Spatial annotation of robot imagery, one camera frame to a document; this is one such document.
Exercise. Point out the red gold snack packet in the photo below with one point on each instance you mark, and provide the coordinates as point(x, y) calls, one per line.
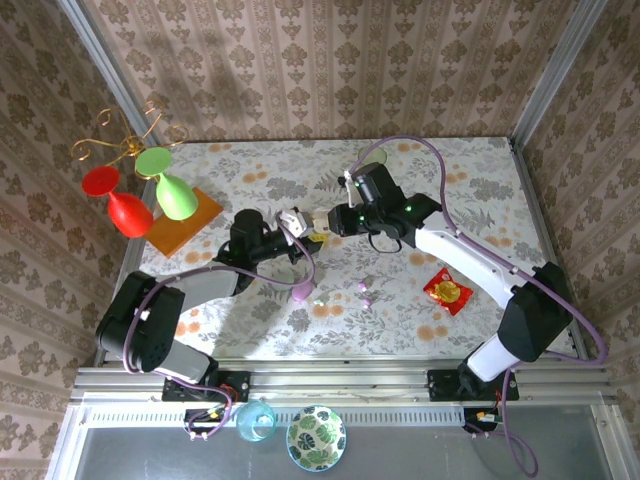
point(447, 292)

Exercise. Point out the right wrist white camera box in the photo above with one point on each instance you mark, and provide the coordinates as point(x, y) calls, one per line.
point(349, 192)

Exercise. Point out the red plastic goblet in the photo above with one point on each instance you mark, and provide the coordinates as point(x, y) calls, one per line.
point(130, 215)

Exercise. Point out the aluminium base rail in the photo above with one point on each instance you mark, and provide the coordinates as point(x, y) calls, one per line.
point(350, 385)

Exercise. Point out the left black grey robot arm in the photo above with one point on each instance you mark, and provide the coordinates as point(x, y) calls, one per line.
point(140, 330)

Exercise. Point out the green translucent plastic cup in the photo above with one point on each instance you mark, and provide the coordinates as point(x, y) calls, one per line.
point(377, 156)

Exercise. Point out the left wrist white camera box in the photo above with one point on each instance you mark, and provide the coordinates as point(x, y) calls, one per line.
point(295, 222)

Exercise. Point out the green plastic goblet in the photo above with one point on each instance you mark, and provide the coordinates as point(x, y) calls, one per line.
point(175, 197)

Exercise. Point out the blue glass cup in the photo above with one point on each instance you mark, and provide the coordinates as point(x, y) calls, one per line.
point(250, 430)

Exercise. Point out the black connector block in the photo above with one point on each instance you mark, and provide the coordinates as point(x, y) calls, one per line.
point(200, 416)
point(472, 422)

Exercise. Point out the orange wooden base board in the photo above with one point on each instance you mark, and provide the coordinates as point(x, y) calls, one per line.
point(185, 230)

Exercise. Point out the floral tablecloth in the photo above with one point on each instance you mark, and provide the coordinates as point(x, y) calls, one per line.
point(280, 165)

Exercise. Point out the green leaf print bowl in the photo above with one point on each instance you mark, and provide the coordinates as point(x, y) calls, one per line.
point(315, 440)

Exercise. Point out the purple earbud charging case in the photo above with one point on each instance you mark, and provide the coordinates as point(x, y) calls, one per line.
point(301, 294)

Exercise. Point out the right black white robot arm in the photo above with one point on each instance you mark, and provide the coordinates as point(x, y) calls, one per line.
point(465, 255)

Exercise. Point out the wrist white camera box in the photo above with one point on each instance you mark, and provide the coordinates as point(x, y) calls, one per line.
point(349, 192)
point(295, 222)

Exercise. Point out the aluminium frame post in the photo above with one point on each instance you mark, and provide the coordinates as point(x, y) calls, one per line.
point(560, 65)
point(102, 65)

